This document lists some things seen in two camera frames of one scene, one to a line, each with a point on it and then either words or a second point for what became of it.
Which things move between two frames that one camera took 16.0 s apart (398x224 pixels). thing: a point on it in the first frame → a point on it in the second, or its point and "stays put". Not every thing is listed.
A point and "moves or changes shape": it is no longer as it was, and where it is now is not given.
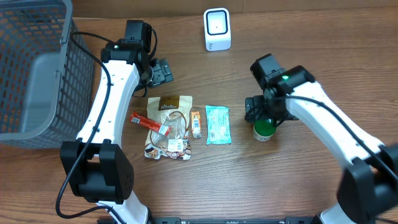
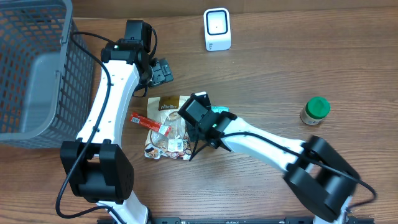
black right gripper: [253, 109] → [203, 137]
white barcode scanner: [217, 29] stays put
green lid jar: [263, 129] moves or changes shape
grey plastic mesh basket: [46, 77] stays put
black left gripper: [162, 73] stays put
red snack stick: [163, 129] stays put
